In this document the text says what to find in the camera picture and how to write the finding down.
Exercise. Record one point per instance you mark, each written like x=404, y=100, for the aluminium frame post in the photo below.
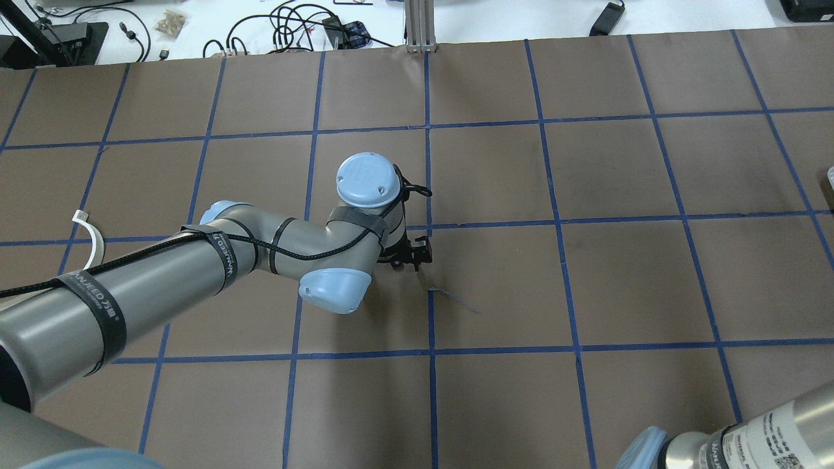
x=420, y=34

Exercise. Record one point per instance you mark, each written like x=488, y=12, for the white curved plastic bracket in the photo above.
x=98, y=246

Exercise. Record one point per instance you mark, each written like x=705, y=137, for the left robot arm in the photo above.
x=62, y=329

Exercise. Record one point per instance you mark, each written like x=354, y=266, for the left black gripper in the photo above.
x=399, y=249

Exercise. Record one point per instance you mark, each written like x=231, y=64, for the black power adapter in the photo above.
x=608, y=19

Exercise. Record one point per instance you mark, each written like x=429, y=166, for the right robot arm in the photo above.
x=796, y=434

